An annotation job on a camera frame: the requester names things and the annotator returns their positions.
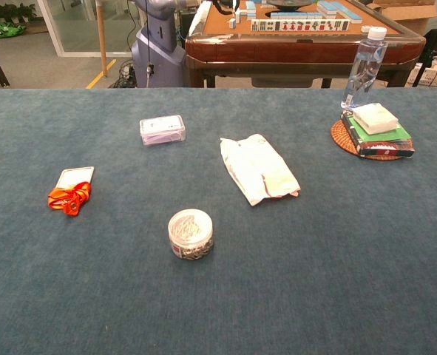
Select hanging black cable with switch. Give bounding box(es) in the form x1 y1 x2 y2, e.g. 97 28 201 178
143 0 156 89

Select clear water bottle white cap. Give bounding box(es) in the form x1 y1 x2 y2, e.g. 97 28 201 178
340 26 389 112

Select black tripod stand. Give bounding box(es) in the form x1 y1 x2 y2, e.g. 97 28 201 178
412 0 437 88

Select purple robot pedestal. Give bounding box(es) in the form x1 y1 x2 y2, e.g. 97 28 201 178
130 0 188 89

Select wooden mahjong table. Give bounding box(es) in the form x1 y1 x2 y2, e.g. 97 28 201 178
184 0 427 89

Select green book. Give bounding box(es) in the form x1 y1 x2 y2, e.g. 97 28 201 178
345 115 413 143

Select cardboard box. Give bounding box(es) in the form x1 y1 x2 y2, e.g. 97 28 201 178
365 0 437 36

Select black round dish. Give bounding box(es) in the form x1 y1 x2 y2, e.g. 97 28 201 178
265 0 315 9

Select straight row blue mahjong tiles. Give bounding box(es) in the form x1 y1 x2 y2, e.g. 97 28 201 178
270 11 322 20

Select tangled floor cables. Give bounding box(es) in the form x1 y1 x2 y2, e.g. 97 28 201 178
109 58 138 89

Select woven rattan coaster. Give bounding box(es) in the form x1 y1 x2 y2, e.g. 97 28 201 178
330 118 404 162

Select row of face-up mahjong tiles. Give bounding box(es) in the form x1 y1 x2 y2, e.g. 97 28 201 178
250 18 351 33

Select clear box of purple picks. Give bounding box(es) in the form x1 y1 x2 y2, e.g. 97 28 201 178
139 114 187 147

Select white glass door frame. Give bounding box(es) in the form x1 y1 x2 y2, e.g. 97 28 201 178
36 0 138 58

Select small white box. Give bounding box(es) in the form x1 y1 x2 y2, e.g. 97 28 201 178
352 102 400 135

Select diagonal stack blue mahjong tiles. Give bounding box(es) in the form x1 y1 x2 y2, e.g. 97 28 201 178
316 0 363 24

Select green bag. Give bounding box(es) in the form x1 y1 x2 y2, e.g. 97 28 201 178
0 21 27 41

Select wooden pole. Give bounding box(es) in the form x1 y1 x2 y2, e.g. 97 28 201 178
95 0 109 78

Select clear round paper clip jar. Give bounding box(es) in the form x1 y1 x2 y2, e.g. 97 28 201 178
167 208 214 261

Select white plastic packet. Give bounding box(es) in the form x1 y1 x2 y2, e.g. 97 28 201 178
220 133 302 207

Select stacked books green cover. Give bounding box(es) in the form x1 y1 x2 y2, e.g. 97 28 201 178
340 112 416 159

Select green potted plants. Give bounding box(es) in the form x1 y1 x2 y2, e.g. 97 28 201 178
0 2 38 36

